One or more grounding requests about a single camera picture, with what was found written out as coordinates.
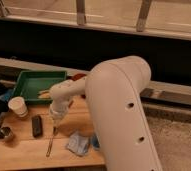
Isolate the silver metal fork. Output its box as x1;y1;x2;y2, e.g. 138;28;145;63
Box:
46;127;58;157

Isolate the orange bowl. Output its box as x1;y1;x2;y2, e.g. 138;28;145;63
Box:
71;73;86;81

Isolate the yellow banana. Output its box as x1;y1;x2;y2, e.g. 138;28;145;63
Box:
38;90;50;99

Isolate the crumpled blue cloth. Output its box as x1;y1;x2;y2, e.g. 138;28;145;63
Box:
66;131;89;156

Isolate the black rectangular block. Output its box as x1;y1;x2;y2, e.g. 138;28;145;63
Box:
32;115;43;137

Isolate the green plastic tray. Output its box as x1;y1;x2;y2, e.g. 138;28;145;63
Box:
12;71;67;105

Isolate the white paper cup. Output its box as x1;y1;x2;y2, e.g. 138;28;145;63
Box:
8;96;28;117

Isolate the small metal can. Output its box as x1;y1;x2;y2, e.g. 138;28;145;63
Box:
0;127;14;142

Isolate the blue object at table edge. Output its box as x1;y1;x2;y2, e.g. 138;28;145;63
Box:
0;89;13;102

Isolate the blue dish brush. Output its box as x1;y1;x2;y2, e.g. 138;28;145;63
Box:
91;134;100;150

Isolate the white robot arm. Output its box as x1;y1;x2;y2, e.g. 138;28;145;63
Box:
49;56;163;171

